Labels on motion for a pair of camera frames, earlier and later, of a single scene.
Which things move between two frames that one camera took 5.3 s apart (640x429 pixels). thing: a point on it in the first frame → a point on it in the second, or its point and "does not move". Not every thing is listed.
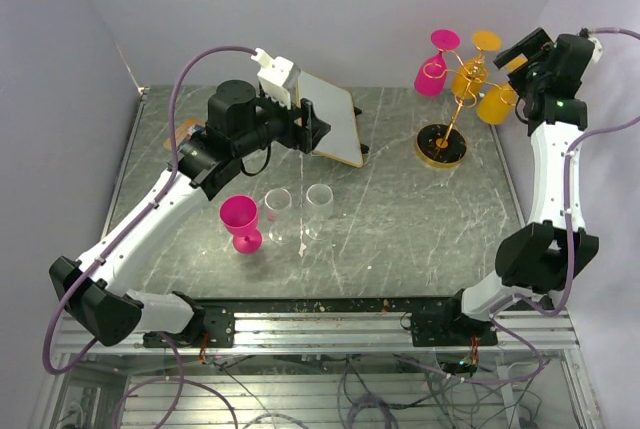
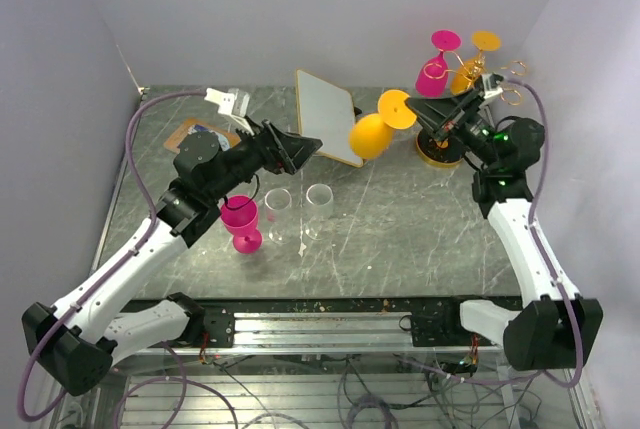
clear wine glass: [319, 202] does not move
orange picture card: [182, 131] does not move
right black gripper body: [530, 77] → [471, 130]
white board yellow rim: [340, 143] does not move
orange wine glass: [470, 74] does not move
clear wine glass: [278, 203] does not move
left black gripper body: [282, 127] → [258, 153]
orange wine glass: [498, 102] → [370, 135]
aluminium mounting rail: [316, 332] does not move
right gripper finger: [527, 47] → [435, 114]
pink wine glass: [431, 76] does not move
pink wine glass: [239, 214] does not move
